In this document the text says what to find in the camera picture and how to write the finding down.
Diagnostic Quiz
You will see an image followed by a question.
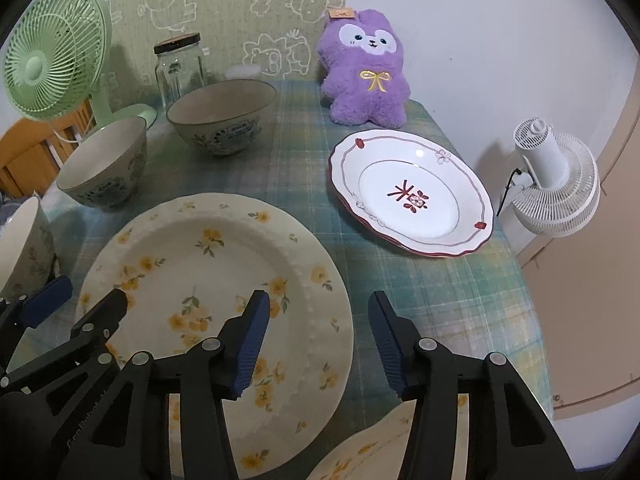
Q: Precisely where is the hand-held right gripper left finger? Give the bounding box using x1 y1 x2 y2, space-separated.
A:
95 289 273 480

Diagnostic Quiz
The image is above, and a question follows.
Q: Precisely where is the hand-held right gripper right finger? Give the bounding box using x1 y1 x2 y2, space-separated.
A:
367 290 596 480

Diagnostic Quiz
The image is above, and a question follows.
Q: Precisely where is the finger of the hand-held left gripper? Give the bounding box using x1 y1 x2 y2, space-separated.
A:
0 288 130 480
0 275 75 367

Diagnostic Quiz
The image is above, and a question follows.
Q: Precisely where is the small patterned ceramic bowl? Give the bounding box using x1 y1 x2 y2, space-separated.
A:
0 196 56 301

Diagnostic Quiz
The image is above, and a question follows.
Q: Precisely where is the large yellow floral plate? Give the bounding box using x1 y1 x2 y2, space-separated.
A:
75 193 355 480

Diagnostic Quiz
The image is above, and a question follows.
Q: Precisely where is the large dark-rimmed ceramic bowl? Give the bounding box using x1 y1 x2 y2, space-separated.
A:
166 79 279 157

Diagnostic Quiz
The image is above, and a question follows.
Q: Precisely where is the small yellow floral plate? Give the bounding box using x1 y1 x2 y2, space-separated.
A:
305 395 471 480

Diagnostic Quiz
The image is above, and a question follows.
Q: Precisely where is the medium patterned ceramic bowl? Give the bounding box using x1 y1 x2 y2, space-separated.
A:
56 118 149 209

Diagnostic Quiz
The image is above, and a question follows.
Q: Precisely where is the white red-rimmed plate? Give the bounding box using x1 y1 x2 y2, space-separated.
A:
328 129 496 259

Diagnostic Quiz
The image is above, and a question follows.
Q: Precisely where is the plaid tablecloth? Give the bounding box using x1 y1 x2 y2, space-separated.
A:
37 77 556 480

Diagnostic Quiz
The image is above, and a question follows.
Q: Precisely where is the green desk fan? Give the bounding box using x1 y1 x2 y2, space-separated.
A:
4 0 158 131

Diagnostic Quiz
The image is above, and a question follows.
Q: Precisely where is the white standing fan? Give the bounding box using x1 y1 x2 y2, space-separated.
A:
495 117 602 238

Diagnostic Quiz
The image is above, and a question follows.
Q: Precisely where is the purple plush toy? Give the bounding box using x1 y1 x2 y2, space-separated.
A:
316 7 412 128

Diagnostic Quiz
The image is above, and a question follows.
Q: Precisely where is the glass jar with dark lid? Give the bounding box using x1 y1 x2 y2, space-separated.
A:
153 33 208 111

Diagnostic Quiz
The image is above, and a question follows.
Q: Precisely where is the white fan power cable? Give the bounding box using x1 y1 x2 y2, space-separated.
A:
50 120 83 146

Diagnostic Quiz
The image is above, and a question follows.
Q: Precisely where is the black fan cable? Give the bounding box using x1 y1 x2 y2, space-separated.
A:
502 167 531 208

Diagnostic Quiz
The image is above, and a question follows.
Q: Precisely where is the green printed wall mat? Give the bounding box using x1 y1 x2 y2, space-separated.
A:
107 0 354 103

